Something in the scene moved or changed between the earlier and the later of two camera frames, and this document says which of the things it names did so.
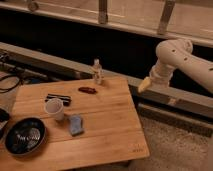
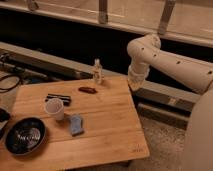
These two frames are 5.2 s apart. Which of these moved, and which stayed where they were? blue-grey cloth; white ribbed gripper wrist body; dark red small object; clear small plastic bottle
Moved: white ribbed gripper wrist body
Stayed: dark red small object; blue-grey cloth; clear small plastic bottle
